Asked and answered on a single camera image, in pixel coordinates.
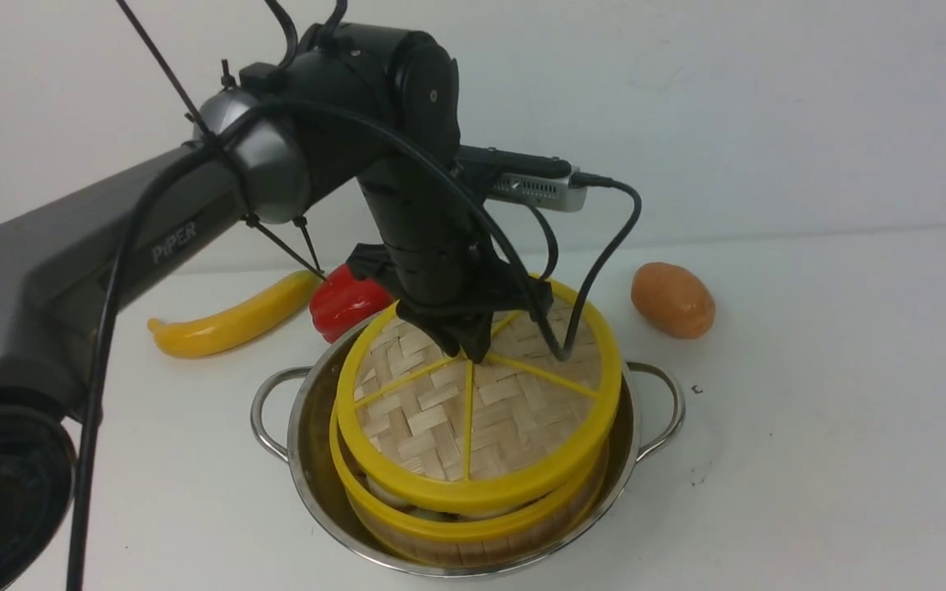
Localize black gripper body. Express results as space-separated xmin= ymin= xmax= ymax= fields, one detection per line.
xmin=347 ymin=222 xmax=556 ymax=324

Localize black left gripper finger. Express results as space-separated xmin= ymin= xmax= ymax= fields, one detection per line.
xmin=432 ymin=317 xmax=483 ymax=362

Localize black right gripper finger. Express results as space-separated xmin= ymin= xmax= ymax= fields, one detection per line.
xmin=473 ymin=317 xmax=494 ymax=364

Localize woven bamboo steamer lid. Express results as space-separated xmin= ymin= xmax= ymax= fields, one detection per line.
xmin=333 ymin=281 xmax=622 ymax=514

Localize bamboo steamer basket yellow rim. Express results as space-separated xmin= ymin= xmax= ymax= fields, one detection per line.
xmin=328 ymin=416 xmax=609 ymax=567

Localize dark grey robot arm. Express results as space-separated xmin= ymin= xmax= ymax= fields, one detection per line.
xmin=0 ymin=15 xmax=575 ymax=590

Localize stainless steel pot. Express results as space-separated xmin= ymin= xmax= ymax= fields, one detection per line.
xmin=249 ymin=319 xmax=687 ymax=580

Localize red toy bell pepper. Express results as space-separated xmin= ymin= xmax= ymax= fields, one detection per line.
xmin=309 ymin=264 xmax=394 ymax=343

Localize white round bun left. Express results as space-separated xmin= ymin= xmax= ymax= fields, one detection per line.
xmin=364 ymin=474 xmax=413 ymax=511

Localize orange-brown toy potato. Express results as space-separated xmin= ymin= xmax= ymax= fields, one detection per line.
xmin=631 ymin=262 xmax=716 ymax=340

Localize yellow toy banana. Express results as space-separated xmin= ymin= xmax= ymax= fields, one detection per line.
xmin=146 ymin=272 xmax=322 ymax=360

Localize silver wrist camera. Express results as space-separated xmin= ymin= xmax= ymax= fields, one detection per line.
xmin=457 ymin=145 xmax=588 ymax=213

